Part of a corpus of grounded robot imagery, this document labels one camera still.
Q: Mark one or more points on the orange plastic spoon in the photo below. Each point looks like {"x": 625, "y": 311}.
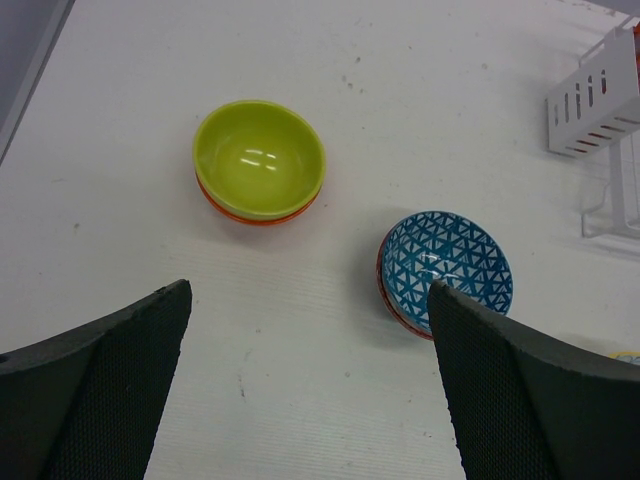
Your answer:
{"x": 604, "y": 107}

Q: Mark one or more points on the orange patterned ceramic bowl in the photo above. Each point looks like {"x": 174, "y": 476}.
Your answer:
{"x": 388, "y": 304}

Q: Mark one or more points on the white cutlery holder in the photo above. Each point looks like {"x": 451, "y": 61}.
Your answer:
{"x": 619, "y": 50}

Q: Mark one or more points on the lime green plastic bowl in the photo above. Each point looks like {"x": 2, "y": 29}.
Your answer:
{"x": 259, "y": 158}

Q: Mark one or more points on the white wire dish rack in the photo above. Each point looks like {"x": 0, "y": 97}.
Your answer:
{"x": 618, "y": 211}

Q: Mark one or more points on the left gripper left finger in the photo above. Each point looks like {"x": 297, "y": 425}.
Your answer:
{"x": 87, "y": 403}

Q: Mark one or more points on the white red patterned bowl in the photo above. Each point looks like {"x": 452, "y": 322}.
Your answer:
{"x": 443, "y": 246}

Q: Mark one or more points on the tan yellow rimmed bowl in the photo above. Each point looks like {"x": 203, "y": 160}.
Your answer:
{"x": 630, "y": 357}

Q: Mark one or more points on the orange plastic bowl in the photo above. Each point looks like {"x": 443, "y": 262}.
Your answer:
{"x": 245, "y": 218}

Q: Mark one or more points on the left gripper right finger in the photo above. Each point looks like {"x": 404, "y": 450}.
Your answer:
{"x": 525, "y": 405}

